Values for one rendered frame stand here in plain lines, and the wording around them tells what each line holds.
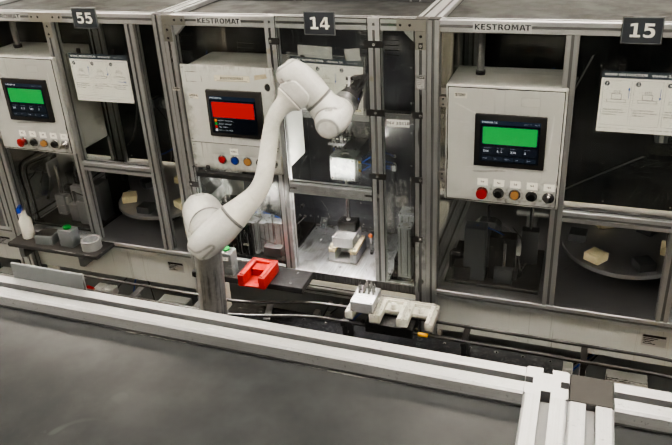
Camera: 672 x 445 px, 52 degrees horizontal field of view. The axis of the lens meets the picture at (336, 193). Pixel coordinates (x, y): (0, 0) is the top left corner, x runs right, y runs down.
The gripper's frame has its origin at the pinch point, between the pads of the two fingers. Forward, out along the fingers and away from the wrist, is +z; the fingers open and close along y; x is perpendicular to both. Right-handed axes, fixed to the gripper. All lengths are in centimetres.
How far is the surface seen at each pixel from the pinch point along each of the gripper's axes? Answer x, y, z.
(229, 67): -57, -5, 7
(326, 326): -30, 111, -12
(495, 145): 47, 27, 0
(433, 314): 21, 95, -17
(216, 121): -67, 17, 2
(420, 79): 20.1, 3.2, 6.0
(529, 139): 59, 25, 0
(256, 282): -56, 84, -18
